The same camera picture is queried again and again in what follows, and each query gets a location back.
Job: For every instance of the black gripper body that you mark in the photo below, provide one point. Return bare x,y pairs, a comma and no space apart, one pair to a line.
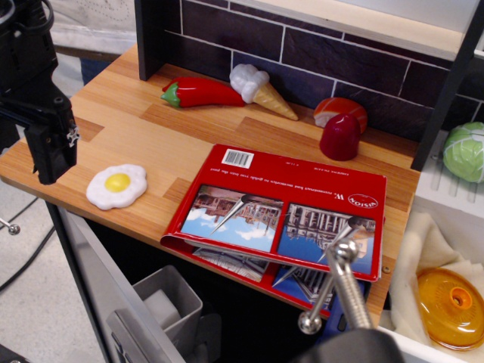
31,98

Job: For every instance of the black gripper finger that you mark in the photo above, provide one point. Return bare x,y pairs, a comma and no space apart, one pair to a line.
54,153

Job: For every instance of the red spiral-bound book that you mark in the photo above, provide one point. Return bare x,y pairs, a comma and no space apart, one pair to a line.
267,221

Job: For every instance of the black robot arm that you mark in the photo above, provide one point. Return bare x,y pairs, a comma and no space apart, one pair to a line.
26,41

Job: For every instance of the toy fried egg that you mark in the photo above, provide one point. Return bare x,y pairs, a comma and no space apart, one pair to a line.
117,186

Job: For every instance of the small metal ball knob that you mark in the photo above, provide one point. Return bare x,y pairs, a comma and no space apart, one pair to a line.
13,229

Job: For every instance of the red toy chili pepper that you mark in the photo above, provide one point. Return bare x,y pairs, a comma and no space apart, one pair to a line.
195,91

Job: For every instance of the white sponge block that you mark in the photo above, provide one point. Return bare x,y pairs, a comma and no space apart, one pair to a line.
162,309

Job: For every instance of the grey plastic bin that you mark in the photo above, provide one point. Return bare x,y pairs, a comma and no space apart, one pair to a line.
189,305

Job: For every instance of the grey cabinet door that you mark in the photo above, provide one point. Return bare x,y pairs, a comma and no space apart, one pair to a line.
125,330

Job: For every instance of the toy ice cream cone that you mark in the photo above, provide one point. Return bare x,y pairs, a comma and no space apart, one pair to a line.
254,86

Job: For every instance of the toy salmon sushi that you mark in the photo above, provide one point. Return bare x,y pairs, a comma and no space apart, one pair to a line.
331,107

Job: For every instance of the dark red toy dome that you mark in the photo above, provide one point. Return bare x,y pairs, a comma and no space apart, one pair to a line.
341,137

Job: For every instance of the cream cloth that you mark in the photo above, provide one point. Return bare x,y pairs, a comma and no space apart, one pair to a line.
423,246

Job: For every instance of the wooden upper shelf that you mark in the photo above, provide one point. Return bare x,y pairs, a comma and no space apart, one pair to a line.
434,28

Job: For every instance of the green toy cabbage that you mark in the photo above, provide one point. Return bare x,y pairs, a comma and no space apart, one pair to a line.
463,152

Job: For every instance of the orange plastic lid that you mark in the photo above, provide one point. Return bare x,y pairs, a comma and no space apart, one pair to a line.
451,309

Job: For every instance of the metal clamp screw handle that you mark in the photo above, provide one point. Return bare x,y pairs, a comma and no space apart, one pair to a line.
340,255

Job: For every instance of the black shelf post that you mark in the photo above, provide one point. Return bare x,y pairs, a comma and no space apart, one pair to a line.
457,72

